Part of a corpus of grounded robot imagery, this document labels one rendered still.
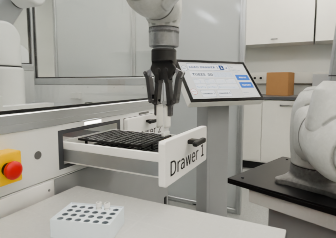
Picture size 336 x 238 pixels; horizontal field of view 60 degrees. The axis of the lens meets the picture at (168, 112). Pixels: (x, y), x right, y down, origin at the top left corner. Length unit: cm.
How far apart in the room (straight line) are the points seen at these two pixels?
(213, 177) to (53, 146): 118
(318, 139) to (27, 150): 67
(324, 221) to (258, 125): 288
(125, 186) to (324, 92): 80
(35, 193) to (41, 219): 13
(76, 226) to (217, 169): 132
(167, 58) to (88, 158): 36
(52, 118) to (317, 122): 66
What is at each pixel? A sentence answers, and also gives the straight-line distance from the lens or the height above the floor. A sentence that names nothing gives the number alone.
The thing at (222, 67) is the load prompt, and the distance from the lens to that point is 185.
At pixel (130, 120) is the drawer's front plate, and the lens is 112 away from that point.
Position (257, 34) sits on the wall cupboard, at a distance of 402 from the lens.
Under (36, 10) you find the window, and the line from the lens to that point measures 87.
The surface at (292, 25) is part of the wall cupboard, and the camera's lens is 397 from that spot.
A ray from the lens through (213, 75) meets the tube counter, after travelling 175.
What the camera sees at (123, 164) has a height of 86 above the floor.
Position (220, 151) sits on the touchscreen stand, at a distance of 183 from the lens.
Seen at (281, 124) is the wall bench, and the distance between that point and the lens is 361.
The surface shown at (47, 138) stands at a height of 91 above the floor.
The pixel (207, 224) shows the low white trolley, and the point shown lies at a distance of 68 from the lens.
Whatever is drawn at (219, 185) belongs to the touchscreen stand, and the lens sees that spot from 188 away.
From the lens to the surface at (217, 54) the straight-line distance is 240.
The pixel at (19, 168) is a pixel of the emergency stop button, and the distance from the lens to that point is 72.
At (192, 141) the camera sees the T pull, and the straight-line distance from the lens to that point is 78.
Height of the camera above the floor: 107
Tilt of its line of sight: 6 degrees down
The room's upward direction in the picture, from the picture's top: straight up
